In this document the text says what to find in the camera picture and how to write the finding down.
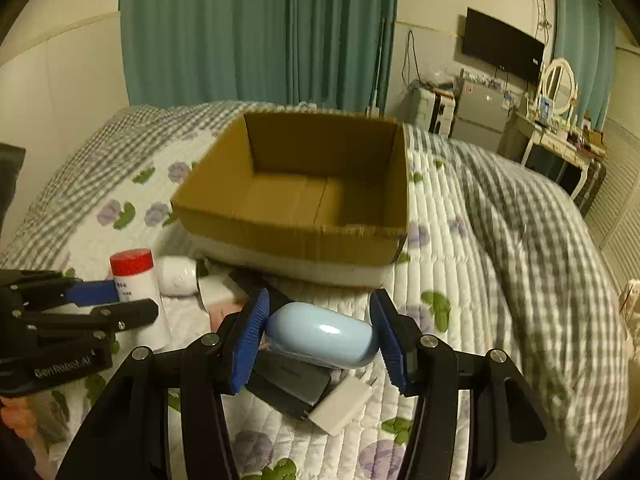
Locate teal curtain by window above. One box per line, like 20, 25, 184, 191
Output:
554, 0, 615, 130

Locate white dressing table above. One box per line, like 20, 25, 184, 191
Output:
498, 112, 606, 208

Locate light blue oval case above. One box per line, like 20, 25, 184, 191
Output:
266, 302, 378, 370

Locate white storage cabinet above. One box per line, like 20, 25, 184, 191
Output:
409, 86, 457, 138

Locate black wall television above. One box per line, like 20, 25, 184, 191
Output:
461, 8, 544, 84

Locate white bottle red cap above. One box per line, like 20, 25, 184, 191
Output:
110, 248, 171, 351

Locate brown cardboard box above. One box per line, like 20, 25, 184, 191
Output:
171, 112, 409, 288

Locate floral quilted bedspread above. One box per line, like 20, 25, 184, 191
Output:
29, 104, 532, 480

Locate black rectangular case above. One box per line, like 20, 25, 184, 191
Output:
246, 350, 331, 420

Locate white mop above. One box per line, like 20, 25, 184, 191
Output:
367, 18, 386, 117

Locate grey checkered blanket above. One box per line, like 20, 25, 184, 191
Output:
1, 102, 629, 479

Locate white oval vanity mirror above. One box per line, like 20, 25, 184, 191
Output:
540, 58, 578, 115

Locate silver mini fridge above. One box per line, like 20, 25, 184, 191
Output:
450, 80, 508, 153

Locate white lint remover device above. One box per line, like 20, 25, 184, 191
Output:
154, 256, 198, 297

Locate left hand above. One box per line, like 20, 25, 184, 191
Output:
1, 398, 37, 440

